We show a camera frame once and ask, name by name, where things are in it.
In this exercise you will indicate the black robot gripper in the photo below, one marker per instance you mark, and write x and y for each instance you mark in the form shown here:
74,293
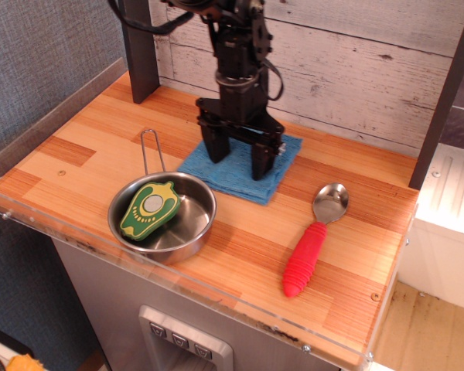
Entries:
241,112

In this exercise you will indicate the blue cloth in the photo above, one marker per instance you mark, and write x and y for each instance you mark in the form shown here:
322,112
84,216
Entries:
233,175

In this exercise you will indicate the small metal pot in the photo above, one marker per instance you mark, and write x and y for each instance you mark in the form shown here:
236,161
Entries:
185,233

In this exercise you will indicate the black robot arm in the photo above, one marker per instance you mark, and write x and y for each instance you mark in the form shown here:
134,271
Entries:
241,43

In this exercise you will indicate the green yellow toy pepper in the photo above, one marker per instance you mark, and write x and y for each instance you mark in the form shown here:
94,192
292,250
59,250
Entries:
152,206

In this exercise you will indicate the clear acrylic front guard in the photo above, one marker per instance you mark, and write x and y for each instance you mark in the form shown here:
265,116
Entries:
240,263

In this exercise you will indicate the grey toy kitchen cabinet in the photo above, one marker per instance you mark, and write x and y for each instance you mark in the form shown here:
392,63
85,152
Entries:
112,296

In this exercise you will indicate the silver button panel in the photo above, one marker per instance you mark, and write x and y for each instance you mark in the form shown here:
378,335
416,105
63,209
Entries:
175,345

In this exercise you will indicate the white toy sink unit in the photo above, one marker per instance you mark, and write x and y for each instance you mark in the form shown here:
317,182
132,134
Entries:
433,257

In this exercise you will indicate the orange brown object bottom left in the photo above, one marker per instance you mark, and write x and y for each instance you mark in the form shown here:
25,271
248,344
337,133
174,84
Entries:
22,363

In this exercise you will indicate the red handled metal spoon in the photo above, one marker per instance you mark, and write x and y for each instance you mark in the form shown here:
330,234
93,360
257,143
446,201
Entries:
329,205

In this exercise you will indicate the dark grey left post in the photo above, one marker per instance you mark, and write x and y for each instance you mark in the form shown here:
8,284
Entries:
140,51

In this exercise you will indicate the dark grey post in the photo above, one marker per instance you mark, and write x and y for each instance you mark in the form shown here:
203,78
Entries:
140,51
436,127

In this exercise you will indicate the dark grey right post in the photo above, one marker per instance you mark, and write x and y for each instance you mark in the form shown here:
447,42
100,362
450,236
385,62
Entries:
436,127

